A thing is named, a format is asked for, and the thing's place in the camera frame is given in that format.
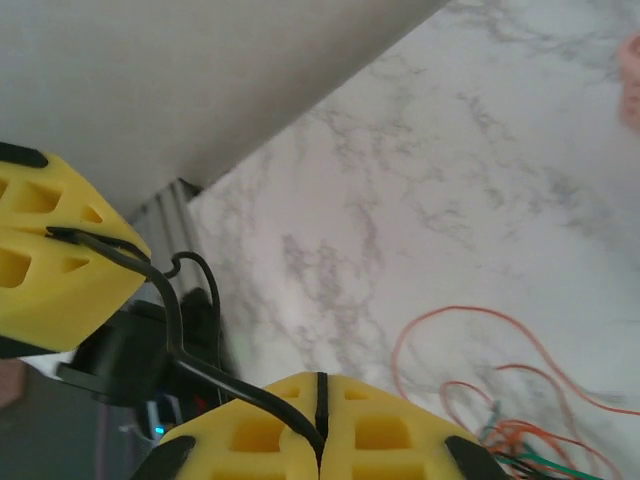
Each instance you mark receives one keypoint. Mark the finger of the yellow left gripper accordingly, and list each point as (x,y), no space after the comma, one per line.
(60,295)
(60,195)

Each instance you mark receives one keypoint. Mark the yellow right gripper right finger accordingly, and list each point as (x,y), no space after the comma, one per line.
(400,450)

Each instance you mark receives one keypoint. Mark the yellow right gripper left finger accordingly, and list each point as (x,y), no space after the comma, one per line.
(240,450)

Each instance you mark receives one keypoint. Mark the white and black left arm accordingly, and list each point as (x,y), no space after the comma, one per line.
(130,350)

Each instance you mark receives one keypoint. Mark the pink perforated plastic basket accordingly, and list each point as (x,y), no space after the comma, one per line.
(631,85)

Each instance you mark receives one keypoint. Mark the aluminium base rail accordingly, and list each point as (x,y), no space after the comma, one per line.
(170,225)

